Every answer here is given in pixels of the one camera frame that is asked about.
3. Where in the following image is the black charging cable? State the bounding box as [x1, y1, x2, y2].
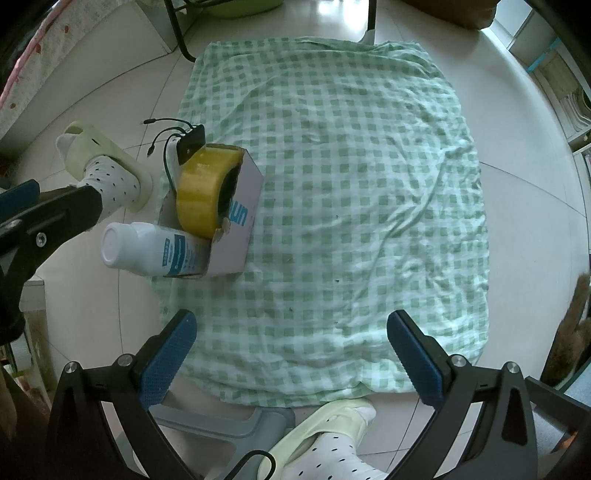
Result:
[143, 117, 195, 190]

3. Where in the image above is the pale green slipper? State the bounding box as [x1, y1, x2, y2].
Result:
[256, 399, 377, 480]
[55, 121, 154, 214]

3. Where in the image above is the person's right foot dotted sock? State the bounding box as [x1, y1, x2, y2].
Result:
[277, 406, 393, 480]

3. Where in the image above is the brown furry object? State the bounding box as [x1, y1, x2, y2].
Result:
[540, 272, 591, 388]

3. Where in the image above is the black chair leg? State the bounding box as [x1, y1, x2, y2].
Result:
[164, 0, 197, 63]

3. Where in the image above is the black cord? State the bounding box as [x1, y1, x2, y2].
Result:
[226, 450, 278, 480]

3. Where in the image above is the floral bedsheet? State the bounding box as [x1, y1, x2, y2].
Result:
[0, 0, 81, 134]

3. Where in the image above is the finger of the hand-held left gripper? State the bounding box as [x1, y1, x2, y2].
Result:
[0, 180, 42, 221]
[0, 187, 102, 282]

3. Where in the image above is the white plastic bottle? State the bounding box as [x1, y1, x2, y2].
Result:
[102, 222, 213, 278]

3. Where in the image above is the black metal frame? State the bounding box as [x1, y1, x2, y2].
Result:
[524, 376, 591, 462]

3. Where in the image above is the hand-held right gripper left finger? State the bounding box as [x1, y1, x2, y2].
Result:
[46, 309, 199, 480]

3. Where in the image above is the green checkered cloth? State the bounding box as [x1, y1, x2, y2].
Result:
[150, 39, 491, 409]

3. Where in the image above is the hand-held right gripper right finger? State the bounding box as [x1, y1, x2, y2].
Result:
[383, 309, 543, 480]

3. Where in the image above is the white shelf unit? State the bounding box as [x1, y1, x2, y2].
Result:
[505, 23, 591, 158]

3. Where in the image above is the white power bank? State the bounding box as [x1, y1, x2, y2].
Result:
[164, 124, 206, 166]

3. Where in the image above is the torn cardboard box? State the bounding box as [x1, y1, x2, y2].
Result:
[157, 147, 265, 280]

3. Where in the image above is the yellow tape roll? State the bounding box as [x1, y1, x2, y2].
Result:
[176, 144, 245, 240]

